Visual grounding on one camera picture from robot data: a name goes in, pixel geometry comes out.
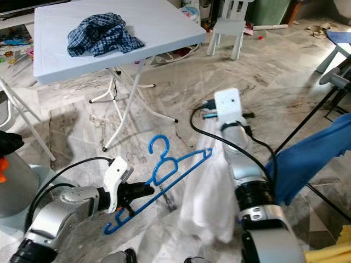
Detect pale blue folding table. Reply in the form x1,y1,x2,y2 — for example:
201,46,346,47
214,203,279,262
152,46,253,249
33,0,206,153

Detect robot left leg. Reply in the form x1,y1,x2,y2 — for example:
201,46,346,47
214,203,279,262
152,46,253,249
101,249,138,263

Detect yellow polo shirt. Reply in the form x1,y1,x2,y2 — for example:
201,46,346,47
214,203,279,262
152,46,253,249
304,241,351,263

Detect blue floor mat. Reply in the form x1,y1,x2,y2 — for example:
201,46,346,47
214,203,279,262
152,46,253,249
326,30,351,45

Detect white tube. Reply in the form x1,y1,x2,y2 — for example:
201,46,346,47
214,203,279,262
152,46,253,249
252,24,288,30

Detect blue plastic clothes hanger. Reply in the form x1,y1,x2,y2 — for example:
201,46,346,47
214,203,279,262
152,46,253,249
103,134,213,235

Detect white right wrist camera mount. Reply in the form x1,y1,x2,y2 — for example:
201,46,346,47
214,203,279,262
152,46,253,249
214,89,245,128

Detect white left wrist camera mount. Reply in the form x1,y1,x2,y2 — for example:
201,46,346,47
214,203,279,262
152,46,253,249
104,156,135,214

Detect short black left arm cable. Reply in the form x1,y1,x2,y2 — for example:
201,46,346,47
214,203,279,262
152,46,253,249
37,185,76,221

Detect green bin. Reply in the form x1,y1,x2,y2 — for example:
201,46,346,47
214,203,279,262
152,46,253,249
250,0,291,25

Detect blue plaid shirt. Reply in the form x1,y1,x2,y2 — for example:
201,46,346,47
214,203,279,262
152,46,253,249
67,13,146,58

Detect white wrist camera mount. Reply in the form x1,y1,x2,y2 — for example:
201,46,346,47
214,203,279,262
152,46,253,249
214,89,245,128
104,156,135,214

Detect white shirt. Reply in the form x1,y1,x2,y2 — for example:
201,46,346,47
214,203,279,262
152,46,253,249
178,131,234,245

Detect black garment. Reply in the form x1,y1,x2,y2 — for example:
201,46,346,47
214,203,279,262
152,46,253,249
0,130,25,157

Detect black television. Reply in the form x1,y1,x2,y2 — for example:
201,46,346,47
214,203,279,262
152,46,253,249
0,0,66,13

